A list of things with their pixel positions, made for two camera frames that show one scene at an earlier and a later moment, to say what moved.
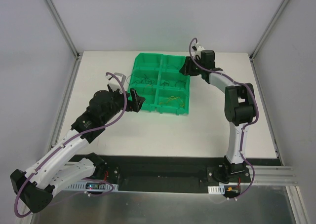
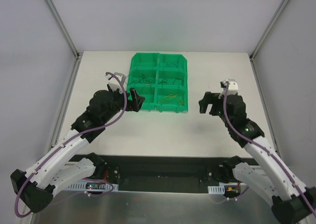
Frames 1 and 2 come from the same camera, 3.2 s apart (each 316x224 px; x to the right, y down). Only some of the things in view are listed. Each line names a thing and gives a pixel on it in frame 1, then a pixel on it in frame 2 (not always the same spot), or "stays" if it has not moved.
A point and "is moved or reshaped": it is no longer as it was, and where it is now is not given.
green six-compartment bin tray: [157, 78] stays
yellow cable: [173, 97] is moved or reshaped
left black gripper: [130, 102] stays
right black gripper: [191, 67] → [215, 104]
